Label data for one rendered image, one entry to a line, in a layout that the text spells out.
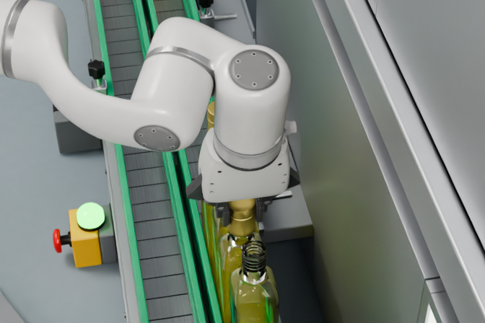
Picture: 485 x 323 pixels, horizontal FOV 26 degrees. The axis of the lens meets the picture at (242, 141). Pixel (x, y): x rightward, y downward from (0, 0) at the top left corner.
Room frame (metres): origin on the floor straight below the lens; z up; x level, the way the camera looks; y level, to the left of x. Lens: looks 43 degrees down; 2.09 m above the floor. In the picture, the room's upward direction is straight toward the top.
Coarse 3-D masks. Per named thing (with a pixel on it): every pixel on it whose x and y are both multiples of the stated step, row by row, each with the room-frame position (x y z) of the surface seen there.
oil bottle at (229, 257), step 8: (256, 232) 0.89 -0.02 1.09; (224, 240) 0.87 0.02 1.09; (224, 248) 0.86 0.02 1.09; (232, 248) 0.86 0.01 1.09; (240, 248) 0.86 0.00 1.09; (224, 256) 0.85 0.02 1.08; (232, 256) 0.85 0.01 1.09; (240, 256) 0.85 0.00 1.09; (224, 264) 0.84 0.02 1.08; (232, 264) 0.84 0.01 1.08; (240, 264) 0.84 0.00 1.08; (224, 272) 0.84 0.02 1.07; (224, 280) 0.84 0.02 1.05; (224, 288) 0.84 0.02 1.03; (224, 296) 0.84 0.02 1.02; (224, 304) 0.84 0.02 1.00; (224, 312) 0.84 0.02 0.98; (224, 320) 0.84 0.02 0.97
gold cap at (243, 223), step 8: (240, 200) 0.87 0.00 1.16; (248, 200) 0.87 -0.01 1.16; (232, 208) 0.86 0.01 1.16; (240, 208) 0.86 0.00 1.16; (248, 208) 0.86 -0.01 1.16; (232, 216) 0.86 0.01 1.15; (240, 216) 0.85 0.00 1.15; (248, 216) 0.86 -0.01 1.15; (232, 224) 0.86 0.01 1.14; (240, 224) 0.85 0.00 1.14; (248, 224) 0.86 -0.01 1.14; (232, 232) 0.86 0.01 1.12; (240, 232) 0.85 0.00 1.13; (248, 232) 0.85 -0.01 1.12
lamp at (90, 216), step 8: (80, 208) 1.15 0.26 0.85; (88, 208) 1.14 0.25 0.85; (96, 208) 1.15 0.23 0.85; (80, 216) 1.13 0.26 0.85; (88, 216) 1.13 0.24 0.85; (96, 216) 1.13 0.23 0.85; (104, 216) 1.15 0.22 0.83; (80, 224) 1.13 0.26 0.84; (88, 224) 1.12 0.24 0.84; (96, 224) 1.13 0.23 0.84
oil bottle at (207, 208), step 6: (204, 204) 0.98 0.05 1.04; (204, 210) 0.99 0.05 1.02; (210, 210) 0.95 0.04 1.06; (204, 216) 0.99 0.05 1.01; (210, 216) 0.95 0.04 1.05; (204, 222) 0.99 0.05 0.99; (210, 222) 0.95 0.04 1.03; (204, 228) 0.99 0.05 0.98; (210, 228) 0.95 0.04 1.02; (204, 234) 1.00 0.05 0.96; (210, 234) 0.95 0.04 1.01; (210, 240) 0.95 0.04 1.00; (210, 246) 0.95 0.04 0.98; (210, 252) 0.95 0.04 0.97; (210, 258) 0.95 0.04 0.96; (210, 264) 0.95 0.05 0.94
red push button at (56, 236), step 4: (56, 232) 1.13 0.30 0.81; (56, 236) 1.13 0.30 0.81; (60, 236) 1.13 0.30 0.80; (64, 236) 1.14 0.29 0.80; (68, 236) 1.14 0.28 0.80; (56, 240) 1.12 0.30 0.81; (60, 240) 1.12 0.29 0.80; (64, 240) 1.13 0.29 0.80; (68, 240) 1.13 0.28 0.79; (56, 244) 1.12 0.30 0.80; (60, 244) 1.12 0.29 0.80; (64, 244) 1.13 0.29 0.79; (56, 248) 1.11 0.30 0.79; (60, 248) 1.11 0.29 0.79; (60, 252) 1.12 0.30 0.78
